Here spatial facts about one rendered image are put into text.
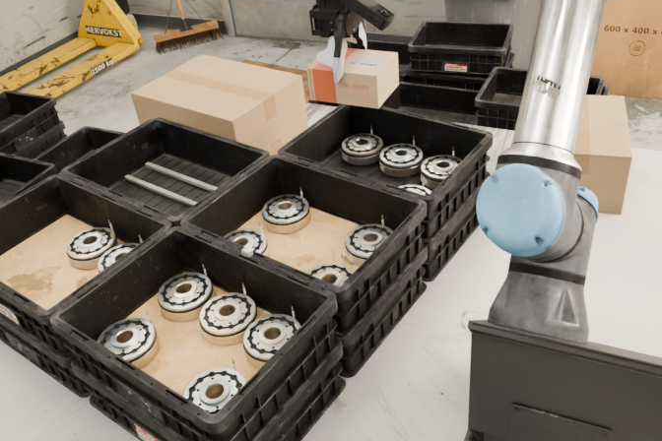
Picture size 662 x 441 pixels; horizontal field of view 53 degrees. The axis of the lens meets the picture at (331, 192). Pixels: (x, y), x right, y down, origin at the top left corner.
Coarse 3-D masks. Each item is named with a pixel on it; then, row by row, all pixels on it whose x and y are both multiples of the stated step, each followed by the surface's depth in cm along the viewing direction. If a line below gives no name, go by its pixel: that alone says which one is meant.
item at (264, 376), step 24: (120, 264) 121; (264, 264) 117; (96, 288) 116; (312, 288) 110; (72, 336) 107; (312, 336) 104; (120, 360) 102; (288, 360) 100; (144, 384) 97; (264, 384) 97; (192, 408) 93; (240, 408) 93; (216, 432) 91
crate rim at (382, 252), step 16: (272, 160) 147; (288, 160) 145; (336, 176) 138; (224, 192) 137; (384, 192) 132; (208, 208) 134; (416, 208) 126; (192, 224) 129; (400, 224) 122; (416, 224) 125; (224, 240) 124; (384, 240) 119; (400, 240) 121; (256, 256) 119; (384, 256) 118; (288, 272) 115; (368, 272) 114; (336, 288) 110; (352, 288) 111
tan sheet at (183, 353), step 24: (216, 288) 128; (144, 312) 124; (264, 312) 121; (168, 336) 118; (192, 336) 118; (168, 360) 114; (192, 360) 113; (216, 360) 113; (240, 360) 112; (168, 384) 109
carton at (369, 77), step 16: (352, 48) 145; (320, 64) 140; (352, 64) 138; (368, 64) 137; (384, 64) 137; (320, 80) 139; (352, 80) 136; (368, 80) 134; (384, 80) 137; (320, 96) 141; (336, 96) 140; (352, 96) 138; (368, 96) 136; (384, 96) 138
